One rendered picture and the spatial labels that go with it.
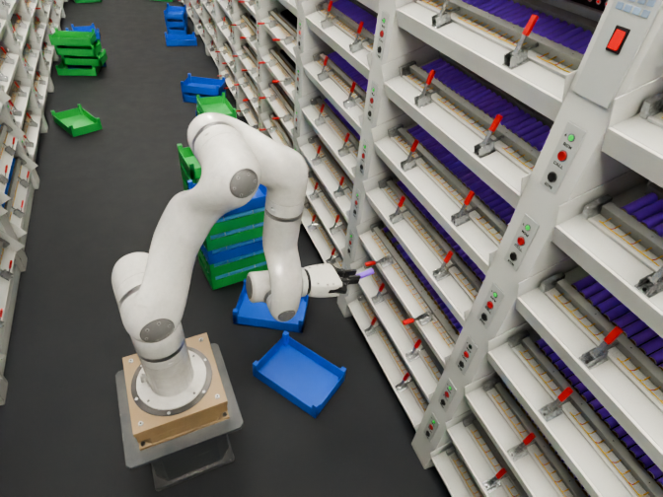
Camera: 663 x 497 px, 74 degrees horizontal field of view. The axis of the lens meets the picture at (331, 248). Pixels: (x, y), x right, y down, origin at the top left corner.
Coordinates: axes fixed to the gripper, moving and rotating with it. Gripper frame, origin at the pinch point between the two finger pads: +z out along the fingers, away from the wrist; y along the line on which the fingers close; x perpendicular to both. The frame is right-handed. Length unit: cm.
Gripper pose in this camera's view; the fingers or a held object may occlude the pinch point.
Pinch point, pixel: (351, 276)
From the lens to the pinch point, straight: 132.7
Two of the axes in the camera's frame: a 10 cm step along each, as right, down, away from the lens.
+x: 2.4, -7.7, -5.9
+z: 8.9, -0.6, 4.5
